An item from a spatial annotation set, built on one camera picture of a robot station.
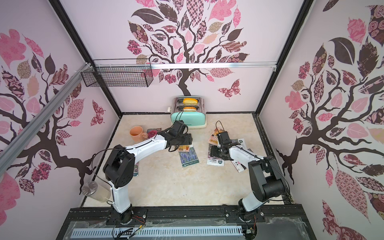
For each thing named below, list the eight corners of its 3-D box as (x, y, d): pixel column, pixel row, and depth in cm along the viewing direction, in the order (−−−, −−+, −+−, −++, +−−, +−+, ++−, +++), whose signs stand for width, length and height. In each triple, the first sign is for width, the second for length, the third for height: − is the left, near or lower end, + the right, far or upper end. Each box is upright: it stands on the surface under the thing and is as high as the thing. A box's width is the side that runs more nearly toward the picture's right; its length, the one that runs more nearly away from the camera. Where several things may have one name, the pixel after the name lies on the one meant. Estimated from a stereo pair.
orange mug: (132, 142, 105) (127, 135, 98) (135, 133, 110) (131, 126, 103) (148, 142, 105) (145, 135, 98) (150, 133, 110) (147, 126, 103)
